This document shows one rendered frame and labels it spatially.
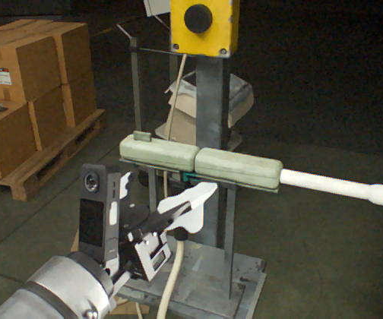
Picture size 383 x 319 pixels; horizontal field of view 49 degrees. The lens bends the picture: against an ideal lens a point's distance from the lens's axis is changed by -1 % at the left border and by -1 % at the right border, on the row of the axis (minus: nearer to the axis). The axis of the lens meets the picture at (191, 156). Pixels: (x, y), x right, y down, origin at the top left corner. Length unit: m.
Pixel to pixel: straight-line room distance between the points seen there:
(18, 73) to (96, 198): 2.44
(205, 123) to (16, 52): 2.07
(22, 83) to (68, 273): 2.49
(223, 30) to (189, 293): 0.56
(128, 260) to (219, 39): 0.44
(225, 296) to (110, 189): 0.53
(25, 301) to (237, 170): 0.42
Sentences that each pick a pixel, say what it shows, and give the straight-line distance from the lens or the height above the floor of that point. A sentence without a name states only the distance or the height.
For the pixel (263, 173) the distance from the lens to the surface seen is 0.73.
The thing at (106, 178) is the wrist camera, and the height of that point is 1.25.
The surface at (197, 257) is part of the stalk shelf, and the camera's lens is 1.07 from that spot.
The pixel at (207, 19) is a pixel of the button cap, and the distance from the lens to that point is 0.78.
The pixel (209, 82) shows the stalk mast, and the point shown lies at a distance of 0.89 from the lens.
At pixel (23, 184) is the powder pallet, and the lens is 2.78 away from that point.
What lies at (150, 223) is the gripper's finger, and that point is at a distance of 0.52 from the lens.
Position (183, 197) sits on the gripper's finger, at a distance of 0.55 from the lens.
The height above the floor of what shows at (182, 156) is 1.14.
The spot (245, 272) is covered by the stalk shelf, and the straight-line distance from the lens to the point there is 1.04.
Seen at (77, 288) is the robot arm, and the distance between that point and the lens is 0.48.
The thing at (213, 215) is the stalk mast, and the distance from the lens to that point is 1.04.
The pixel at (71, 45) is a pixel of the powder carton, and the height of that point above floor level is 0.76.
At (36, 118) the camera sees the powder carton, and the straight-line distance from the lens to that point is 3.02.
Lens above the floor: 1.50
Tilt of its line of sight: 28 degrees down
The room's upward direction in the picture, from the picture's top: straight up
